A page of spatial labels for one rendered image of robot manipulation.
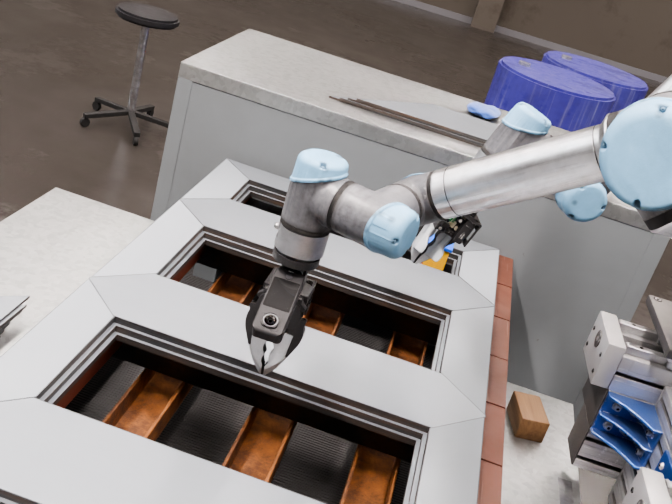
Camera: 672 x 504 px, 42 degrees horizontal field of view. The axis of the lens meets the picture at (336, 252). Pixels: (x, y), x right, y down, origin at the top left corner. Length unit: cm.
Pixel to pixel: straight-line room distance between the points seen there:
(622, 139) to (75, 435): 80
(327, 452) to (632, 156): 105
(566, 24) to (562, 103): 743
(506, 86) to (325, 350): 292
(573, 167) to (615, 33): 1057
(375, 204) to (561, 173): 25
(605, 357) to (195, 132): 123
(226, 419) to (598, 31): 1023
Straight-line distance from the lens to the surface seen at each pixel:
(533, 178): 122
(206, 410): 187
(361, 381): 153
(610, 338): 168
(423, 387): 157
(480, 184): 124
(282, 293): 127
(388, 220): 118
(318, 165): 121
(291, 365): 151
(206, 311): 160
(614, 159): 102
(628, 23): 1176
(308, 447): 184
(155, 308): 158
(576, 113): 429
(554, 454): 188
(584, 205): 149
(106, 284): 162
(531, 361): 243
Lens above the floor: 166
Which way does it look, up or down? 25 degrees down
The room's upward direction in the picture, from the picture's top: 17 degrees clockwise
